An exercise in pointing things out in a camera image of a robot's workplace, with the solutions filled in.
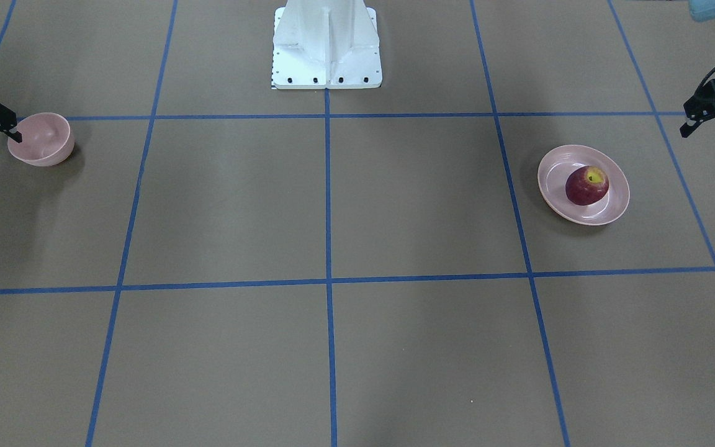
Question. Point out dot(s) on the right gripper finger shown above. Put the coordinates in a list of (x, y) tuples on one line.
[(14, 134)]

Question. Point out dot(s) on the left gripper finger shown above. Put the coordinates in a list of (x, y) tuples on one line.
[(690, 125)]

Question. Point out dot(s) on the pink bowl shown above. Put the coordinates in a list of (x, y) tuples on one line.
[(47, 140)]

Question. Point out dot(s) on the red yellow apple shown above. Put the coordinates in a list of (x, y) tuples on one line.
[(586, 185)]

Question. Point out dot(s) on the pink plate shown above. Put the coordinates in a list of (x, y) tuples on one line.
[(553, 171)]

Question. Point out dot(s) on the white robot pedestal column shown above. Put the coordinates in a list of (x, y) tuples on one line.
[(326, 45)]

